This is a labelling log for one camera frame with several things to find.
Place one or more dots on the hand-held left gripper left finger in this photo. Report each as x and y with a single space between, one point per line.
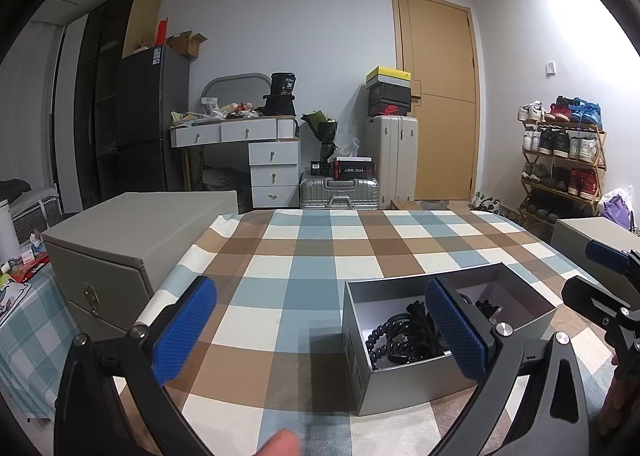
185 331

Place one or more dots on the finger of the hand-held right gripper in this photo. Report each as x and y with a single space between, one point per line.
595 301
607 256

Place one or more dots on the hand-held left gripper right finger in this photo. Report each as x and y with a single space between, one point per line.
457 336

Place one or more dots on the black hair clip pile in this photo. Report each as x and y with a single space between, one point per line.
487 308

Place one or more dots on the black hair claw clips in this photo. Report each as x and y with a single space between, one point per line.
417 318

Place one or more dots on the silver box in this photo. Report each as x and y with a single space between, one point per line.
400 386

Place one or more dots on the person's right hand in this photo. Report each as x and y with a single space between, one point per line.
612 406

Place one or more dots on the person's left hand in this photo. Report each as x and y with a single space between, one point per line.
277 443

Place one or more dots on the purple bag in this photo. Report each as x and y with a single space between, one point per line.
617 208

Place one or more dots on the bamboo shoe rack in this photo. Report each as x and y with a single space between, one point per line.
597 161

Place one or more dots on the grey storage box with latch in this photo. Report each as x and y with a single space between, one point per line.
135 246

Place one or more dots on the pile of shoes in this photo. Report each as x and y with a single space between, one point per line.
487 203

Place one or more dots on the grey door mat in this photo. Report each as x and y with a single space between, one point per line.
435 204

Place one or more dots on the checked tablecloth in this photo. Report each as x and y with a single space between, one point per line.
310 261

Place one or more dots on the blue checked cloth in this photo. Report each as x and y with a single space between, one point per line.
25 326

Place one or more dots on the white dresser with drawers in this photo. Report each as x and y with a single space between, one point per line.
272 171

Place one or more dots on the silver suitcase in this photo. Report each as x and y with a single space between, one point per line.
340 193

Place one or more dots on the beige upright suitcase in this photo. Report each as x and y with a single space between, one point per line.
392 159

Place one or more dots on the black red gift box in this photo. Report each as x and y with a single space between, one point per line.
355 167

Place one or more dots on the white cylindrical container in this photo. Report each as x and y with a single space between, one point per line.
7 228

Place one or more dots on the small black box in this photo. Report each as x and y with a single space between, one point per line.
320 168

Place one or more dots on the dark refrigerator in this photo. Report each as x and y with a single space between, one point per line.
150 121

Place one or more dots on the clutter of papers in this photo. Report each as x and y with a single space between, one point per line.
220 111

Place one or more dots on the dark clothing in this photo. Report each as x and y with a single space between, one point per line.
15 186

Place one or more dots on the wooden door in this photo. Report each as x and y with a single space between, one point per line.
435 101

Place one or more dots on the black flower bouquet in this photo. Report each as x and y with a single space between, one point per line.
322 131

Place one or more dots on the black wardrobe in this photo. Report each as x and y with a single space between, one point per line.
95 101

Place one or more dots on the grey arched mirror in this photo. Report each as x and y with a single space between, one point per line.
237 89

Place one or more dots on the black hat box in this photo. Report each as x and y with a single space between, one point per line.
281 94

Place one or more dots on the yellow lid shoebox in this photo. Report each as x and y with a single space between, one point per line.
389 75

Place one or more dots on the open cardboard box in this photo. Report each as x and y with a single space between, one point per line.
187 44

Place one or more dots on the large cardboard sheet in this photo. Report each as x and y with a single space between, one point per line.
140 19

